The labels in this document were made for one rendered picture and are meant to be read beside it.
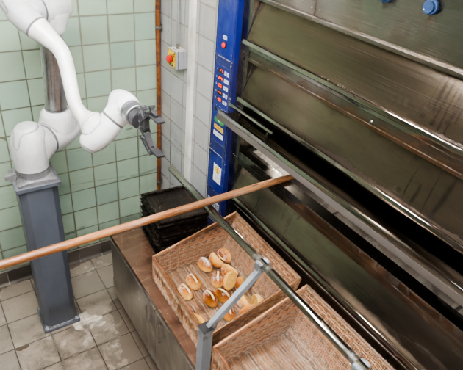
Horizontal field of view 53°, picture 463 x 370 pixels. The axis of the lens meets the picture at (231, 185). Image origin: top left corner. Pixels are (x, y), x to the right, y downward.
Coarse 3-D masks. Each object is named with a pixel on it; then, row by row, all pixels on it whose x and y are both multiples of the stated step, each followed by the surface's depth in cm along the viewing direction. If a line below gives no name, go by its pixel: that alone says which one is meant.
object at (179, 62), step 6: (168, 48) 252; (174, 48) 251; (180, 48) 251; (168, 54) 254; (174, 54) 248; (180, 54) 248; (186, 54) 250; (174, 60) 249; (180, 60) 250; (186, 60) 252; (174, 66) 251; (180, 66) 252; (186, 66) 254
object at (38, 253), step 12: (276, 180) 205; (288, 180) 208; (228, 192) 193; (240, 192) 195; (192, 204) 184; (204, 204) 187; (156, 216) 176; (168, 216) 179; (108, 228) 168; (120, 228) 169; (132, 228) 172; (72, 240) 161; (84, 240) 163; (36, 252) 155; (48, 252) 157; (0, 264) 149; (12, 264) 151
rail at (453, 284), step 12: (228, 120) 203; (252, 132) 192; (264, 144) 185; (276, 156) 179; (300, 168) 170; (312, 180) 165; (324, 192) 161; (348, 204) 153; (360, 216) 149; (372, 228) 146; (384, 228) 144; (396, 240) 139; (408, 252) 136; (420, 264) 133; (432, 264) 131; (444, 276) 128; (456, 288) 125
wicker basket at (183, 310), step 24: (240, 216) 240; (192, 240) 236; (264, 240) 225; (168, 264) 235; (192, 264) 245; (240, 264) 239; (168, 288) 217; (216, 288) 232; (264, 288) 224; (192, 312) 199; (216, 312) 219; (264, 312) 203; (192, 336) 205; (216, 336) 193
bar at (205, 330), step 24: (168, 168) 213; (192, 192) 198; (216, 216) 185; (240, 240) 173; (264, 264) 163; (240, 288) 166; (288, 288) 154; (312, 312) 146; (336, 336) 139; (360, 360) 133
